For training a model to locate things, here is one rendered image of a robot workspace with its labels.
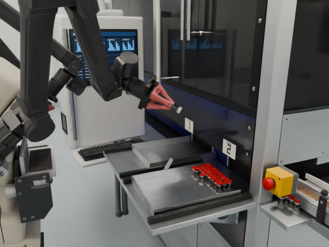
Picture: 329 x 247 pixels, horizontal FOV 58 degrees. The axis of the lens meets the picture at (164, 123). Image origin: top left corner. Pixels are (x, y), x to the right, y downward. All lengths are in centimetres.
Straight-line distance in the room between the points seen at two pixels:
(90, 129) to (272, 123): 112
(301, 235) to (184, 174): 54
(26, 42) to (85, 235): 195
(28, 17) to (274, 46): 68
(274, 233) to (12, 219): 93
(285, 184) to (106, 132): 116
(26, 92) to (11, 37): 553
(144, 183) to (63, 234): 139
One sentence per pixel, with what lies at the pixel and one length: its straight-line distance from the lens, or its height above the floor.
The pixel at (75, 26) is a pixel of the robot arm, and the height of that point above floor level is 148.
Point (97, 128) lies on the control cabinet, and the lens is 184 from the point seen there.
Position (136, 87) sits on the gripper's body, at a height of 130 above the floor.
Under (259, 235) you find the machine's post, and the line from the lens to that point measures 123.
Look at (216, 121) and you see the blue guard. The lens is 127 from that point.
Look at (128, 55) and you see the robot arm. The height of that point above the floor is 140.
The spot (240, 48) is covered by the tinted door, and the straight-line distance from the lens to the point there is 113.
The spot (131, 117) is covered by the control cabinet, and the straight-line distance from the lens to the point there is 191.
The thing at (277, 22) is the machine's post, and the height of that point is 149.
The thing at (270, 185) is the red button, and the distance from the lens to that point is 102.
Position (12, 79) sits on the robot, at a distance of 97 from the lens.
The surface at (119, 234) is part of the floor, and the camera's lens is 243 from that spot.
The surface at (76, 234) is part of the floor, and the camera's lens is 250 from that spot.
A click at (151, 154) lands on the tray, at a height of 88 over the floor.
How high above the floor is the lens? 147
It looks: 17 degrees down
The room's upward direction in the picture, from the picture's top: straight up
